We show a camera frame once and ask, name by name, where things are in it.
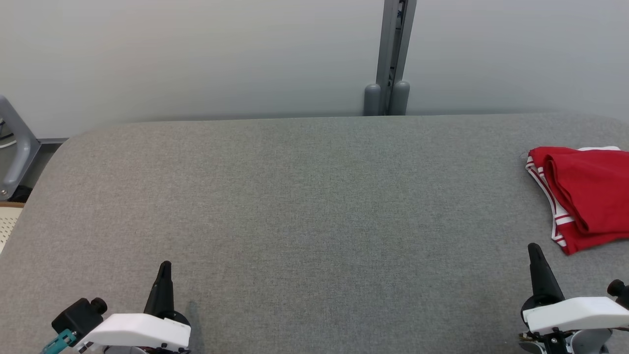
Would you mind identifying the black left cable teal plug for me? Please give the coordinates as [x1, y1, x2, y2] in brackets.
[42, 329, 77, 354]

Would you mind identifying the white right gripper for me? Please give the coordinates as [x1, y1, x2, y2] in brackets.
[520, 243, 629, 336]

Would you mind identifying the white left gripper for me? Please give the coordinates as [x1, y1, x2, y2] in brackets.
[76, 261, 192, 354]

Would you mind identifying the grey metal partition post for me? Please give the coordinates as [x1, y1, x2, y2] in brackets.
[376, 0, 417, 116]

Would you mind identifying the red white basketball jersey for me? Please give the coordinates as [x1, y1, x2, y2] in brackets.
[525, 147, 629, 255]

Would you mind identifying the cream perforated laundry basket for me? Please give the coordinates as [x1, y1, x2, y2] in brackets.
[0, 202, 25, 254]

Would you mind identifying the grey metal bracket frame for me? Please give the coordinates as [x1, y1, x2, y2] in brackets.
[0, 96, 41, 201]

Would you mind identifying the grey cylindrical post foot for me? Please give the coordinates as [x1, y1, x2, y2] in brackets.
[364, 84, 382, 117]
[392, 81, 411, 116]

